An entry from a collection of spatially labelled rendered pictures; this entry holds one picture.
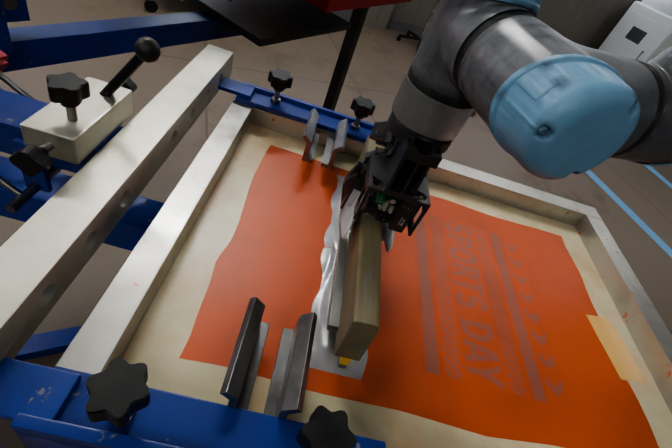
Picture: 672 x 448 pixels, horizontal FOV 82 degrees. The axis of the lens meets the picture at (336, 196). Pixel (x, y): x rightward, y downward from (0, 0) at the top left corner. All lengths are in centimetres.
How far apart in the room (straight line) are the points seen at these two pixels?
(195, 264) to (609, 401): 58
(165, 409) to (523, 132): 35
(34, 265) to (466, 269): 56
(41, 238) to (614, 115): 47
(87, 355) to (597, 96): 44
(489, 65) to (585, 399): 50
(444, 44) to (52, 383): 42
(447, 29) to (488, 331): 43
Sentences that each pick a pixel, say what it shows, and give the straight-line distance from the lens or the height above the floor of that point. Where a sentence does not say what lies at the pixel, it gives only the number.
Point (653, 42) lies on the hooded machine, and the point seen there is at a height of 80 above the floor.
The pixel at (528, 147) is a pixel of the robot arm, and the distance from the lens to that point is 27.
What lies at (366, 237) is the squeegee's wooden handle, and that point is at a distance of 48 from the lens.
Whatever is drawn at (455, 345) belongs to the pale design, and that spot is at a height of 95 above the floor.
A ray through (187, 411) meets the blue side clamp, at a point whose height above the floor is 100.
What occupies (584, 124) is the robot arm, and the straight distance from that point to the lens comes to 27.
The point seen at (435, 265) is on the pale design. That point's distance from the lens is 65.
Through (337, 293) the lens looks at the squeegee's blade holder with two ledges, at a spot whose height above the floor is 99.
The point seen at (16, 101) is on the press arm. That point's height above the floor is 104.
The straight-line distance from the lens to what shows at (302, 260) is 55.
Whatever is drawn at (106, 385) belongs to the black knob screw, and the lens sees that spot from 35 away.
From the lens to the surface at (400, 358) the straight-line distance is 53.
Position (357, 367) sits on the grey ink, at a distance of 50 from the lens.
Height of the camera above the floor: 138
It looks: 40 degrees down
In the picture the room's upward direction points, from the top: 22 degrees clockwise
